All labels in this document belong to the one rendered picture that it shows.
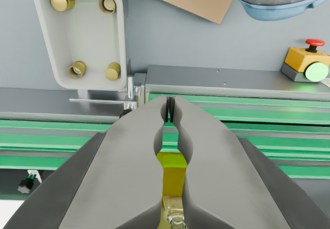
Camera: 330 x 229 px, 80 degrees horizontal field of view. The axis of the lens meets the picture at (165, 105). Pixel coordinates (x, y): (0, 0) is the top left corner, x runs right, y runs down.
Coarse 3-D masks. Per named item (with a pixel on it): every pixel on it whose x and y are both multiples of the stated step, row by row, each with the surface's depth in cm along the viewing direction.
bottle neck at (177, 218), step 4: (172, 216) 35; (176, 216) 35; (180, 216) 35; (172, 220) 34; (176, 220) 34; (180, 220) 34; (172, 224) 34; (176, 224) 34; (180, 224) 34; (184, 224) 34; (172, 228) 33; (176, 228) 33; (180, 228) 33; (184, 228) 33
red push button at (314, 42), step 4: (308, 40) 48; (312, 40) 48; (316, 40) 47; (320, 40) 48; (312, 44) 48; (316, 44) 47; (320, 44) 47; (324, 44) 48; (308, 48) 50; (312, 48) 49
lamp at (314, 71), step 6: (306, 66) 48; (312, 66) 47; (318, 66) 46; (324, 66) 46; (306, 72) 48; (312, 72) 47; (318, 72) 46; (324, 72) 46; (312, 78) 47; (318, 78) 47
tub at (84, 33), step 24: (48, 0) 42; (96, 0) 45; (120, 0) 39; (48, 24) 42; (72, 24) 48; (96, 24) 48; (120, 24) 41; (48, 48) 44; (72, 48) 51; (96, 48) 51; (120, 48) 44; (96, 72) 55; (120, 72) 55
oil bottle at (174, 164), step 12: (168, 156) 44; (180, 156) 44; (168, 168) 42; (180, 168) 42; (168, 180) 39; (180, 180) 39; (168, 192) 37; (180, 192) 37; (168, 204) 35; (180, 204) 35; (168, 216) 35
